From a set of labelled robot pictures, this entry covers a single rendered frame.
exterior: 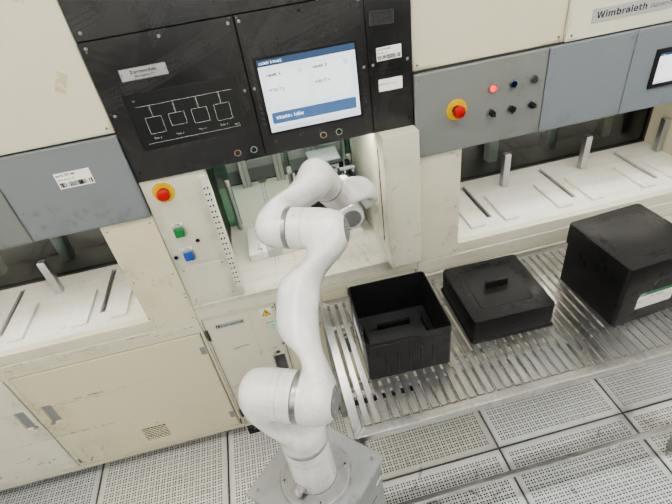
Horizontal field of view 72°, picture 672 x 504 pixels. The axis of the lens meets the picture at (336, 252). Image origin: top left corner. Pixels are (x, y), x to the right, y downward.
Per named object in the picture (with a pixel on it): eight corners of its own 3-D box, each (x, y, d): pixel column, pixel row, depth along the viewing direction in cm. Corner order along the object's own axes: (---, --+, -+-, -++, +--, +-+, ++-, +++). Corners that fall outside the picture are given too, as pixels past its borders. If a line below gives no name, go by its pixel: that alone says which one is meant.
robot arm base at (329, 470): (324, 525, 117) (313, 490, 106) (267, 487, 127) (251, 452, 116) (362, 461, 129) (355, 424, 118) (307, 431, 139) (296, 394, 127)
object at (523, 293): (472, 345, 156) (474, 318, 148) (440, 288, 180) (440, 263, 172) (554, 325, 158) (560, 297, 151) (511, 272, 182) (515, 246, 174)
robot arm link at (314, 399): (278, 414, 112) (343, 423, 108) (258, 426, 101) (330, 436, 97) (293, 212, 118) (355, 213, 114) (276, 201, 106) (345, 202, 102)
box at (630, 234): (611, 328, 154) (631, 271, 139) (556, 277, 177) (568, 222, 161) (684, 304, 158) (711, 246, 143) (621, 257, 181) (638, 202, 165)
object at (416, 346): (351, 321, 172) (346, 287, 162) (423, 304, 174) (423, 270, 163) (369, 381, 150) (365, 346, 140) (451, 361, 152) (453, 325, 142)
